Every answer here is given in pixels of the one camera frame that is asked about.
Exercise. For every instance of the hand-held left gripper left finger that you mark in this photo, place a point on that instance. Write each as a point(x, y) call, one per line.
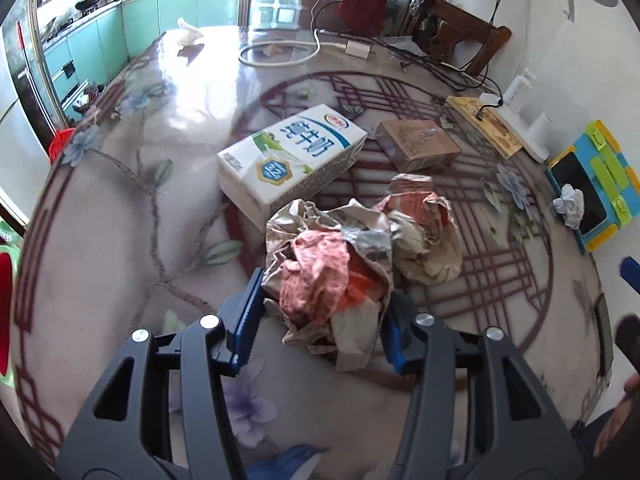
point(247, 310)

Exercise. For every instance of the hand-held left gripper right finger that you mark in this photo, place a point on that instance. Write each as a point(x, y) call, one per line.
point(395, 340)

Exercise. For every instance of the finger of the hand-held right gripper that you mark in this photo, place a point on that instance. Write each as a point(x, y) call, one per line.
point(629, 335)
point(631, 272)

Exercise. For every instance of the brown paper wrapper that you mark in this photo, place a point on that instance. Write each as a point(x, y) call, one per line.
point(320, 270)

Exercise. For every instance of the green basin with red liner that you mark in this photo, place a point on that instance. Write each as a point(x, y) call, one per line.
point(5, 310)

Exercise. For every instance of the green trash bin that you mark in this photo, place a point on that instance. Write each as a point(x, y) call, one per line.
point(87, 105)

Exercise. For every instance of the crumpled white paper ball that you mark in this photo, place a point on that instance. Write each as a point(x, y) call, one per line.
point(569, 205)

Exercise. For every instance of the white green milk carton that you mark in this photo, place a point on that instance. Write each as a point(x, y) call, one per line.
point(290, 155)

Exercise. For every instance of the white power strip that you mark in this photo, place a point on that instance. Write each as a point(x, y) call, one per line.
point(525, 140)

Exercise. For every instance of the brown cardboard box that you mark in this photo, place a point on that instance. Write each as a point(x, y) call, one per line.
point(420, 142)

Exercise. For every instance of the yellow flat board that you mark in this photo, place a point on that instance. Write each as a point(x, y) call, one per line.
point(492, 122)

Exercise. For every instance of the red broom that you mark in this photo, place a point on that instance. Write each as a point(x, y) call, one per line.
point(60, 142)

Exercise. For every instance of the white refrigerator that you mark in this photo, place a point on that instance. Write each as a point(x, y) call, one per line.
point(20, 160)

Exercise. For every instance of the dark wooden chair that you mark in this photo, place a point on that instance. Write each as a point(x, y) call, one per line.
point(480, 45)

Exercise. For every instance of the white crumpled tissue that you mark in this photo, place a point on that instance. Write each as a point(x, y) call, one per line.
point(190, 35)

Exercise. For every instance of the turquoise kitchen cabinets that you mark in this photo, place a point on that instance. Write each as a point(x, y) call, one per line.
point(175, 20)

